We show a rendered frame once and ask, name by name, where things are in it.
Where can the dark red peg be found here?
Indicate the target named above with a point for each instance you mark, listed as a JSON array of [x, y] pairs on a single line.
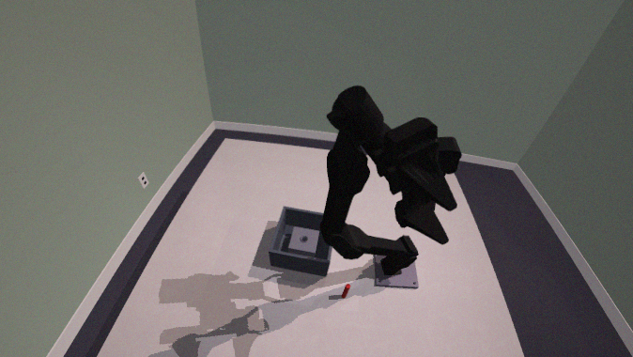
[[345, 292]]

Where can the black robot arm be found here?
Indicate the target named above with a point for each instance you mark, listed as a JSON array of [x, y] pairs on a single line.
[[360, 123]]

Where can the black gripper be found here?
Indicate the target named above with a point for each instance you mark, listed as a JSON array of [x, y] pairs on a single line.
[[408, 158]]

